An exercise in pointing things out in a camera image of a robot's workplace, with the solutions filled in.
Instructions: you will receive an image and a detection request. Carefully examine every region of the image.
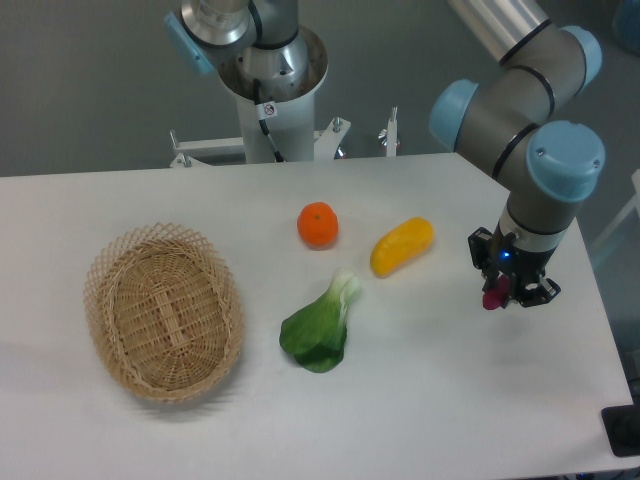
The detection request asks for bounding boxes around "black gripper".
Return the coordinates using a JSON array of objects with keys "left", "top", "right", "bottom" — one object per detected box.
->
[{"left": 468, "top": 227, "right": 561, "bottom": 308}]

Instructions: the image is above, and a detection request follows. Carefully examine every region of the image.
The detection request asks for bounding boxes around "purple sweet potato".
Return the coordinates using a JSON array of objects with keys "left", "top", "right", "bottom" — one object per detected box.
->
[{"left": 482, "top": 277, "right": 510, "bottom": 310}]

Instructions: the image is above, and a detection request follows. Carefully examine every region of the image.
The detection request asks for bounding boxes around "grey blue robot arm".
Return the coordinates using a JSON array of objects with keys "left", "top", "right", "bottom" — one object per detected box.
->
[{"left": 164, "top": 1, "right": 606, "bottom": 309}]

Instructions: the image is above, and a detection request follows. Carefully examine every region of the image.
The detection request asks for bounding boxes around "yellow mango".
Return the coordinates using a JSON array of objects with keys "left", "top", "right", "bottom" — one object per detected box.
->
[{"left": 370, "top": 217, "right": 435, "bottom": 278}]

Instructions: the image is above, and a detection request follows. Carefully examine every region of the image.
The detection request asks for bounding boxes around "black device at table edge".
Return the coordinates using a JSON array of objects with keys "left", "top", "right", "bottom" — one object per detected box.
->
[{"left": 601, "top": 405, "right": 639, "bottom": 458}]

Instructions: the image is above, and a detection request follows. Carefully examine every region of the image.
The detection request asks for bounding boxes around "orange mandarin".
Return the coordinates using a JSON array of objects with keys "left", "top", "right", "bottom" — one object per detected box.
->
[{"left": 296, "top": 202, "right": 339, "bottom": 249}]

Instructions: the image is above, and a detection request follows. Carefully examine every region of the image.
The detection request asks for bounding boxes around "green bok choy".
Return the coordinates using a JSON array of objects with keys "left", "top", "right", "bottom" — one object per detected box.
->
[{"left": 279, "top": 268, "right": 360, "bottom": 374}]

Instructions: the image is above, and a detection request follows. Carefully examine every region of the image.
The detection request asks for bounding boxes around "blue object top right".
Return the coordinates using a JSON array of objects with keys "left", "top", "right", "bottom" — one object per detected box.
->
[{"left": 612, "top": 0, "right": 640, "bottom": 56}]

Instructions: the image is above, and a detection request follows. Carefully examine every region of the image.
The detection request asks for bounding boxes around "woven wicker basket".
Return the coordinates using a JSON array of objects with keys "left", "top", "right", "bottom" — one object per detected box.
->
[{"left": 84, "top": 223, "right": 244, "bottom": 403}]

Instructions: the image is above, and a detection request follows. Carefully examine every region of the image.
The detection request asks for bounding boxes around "white frame at right edge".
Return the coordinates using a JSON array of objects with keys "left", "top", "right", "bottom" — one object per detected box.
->
[{"left": 588, "top": 170, "right": 639, "bottom": 267}]

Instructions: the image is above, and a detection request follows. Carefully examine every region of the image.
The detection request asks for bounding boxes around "white metal base frame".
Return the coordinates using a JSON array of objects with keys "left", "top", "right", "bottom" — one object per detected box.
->
[{"left": 169, "top": 107, "right": 402, "bottom": 168}]

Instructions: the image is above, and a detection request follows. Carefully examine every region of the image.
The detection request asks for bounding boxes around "black cable on pedestal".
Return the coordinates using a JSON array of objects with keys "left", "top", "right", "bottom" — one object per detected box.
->
[{"left": 252, "top": 78, "right": 286, "bottom": 164}]

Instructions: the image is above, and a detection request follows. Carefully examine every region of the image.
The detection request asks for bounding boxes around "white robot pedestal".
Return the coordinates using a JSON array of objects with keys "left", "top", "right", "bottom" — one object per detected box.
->
[{"left": 218, "top": 26, "right": 328, "bottom": 163}]

